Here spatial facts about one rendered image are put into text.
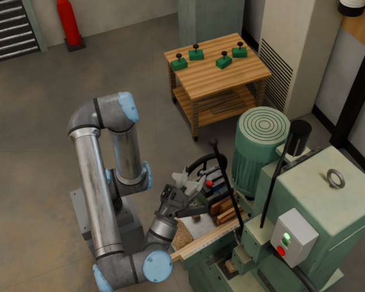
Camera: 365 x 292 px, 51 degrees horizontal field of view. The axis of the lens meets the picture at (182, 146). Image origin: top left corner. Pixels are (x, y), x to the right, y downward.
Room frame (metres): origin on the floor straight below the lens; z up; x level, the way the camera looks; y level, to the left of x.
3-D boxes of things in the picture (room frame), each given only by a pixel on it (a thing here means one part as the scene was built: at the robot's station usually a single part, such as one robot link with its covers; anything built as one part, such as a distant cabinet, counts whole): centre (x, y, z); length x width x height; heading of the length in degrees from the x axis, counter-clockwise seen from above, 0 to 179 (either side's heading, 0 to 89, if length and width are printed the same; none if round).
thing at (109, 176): (1.07, 0.42, 0.82); 0.17 x 0.15 x 0.18; 104
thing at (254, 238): (0.56, -0.24, 1.22); 0.09 x 0.08 x 0.15; 29
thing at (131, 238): (1.07, 0.43, 0.27); 0.30 x 0.30 x 0.55; 21
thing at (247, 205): (0.80, -0.28, 1.03); 0.14 x 0.07 x 0.09; 29
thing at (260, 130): (0.82, -0.27, 1.35); 0.18 x 0.18 x 0.31
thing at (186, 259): (0.76, -0.24, 0.93); 0.60 x 0.02 x 0.06; 119
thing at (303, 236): (0.47, -0.30, 1.40); 0.10 x 0.06 x 0.16; 29
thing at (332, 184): (0.57, -0.41, 1.55); 0.06 x 0.02 x 0.07; 29
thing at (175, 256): (0.78, -0.20, 0.92); 0.67 x 0.02 x 0.04; 119
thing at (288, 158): (0.70, -0.34, 1.53); 0.08 x 0.08 x 0.17; 29
